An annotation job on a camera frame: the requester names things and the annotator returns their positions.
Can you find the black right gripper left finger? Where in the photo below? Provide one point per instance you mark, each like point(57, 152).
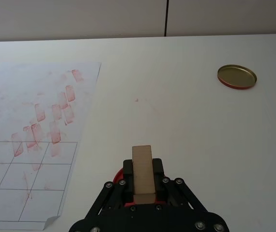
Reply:
point(127, 178)

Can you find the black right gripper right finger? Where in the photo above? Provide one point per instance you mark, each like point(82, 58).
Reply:
point(157, 178)

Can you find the pale wooden stamp block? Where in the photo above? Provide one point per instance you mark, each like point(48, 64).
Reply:
point(142, 169)

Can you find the round red ink pad tin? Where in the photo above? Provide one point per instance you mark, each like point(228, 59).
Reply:
point(118, 176)

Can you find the white paper sheet, red stamps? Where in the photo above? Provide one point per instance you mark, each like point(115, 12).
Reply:
point(19, 169)

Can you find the round gold tin lid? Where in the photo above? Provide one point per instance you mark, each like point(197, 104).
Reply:
point(236, 77)

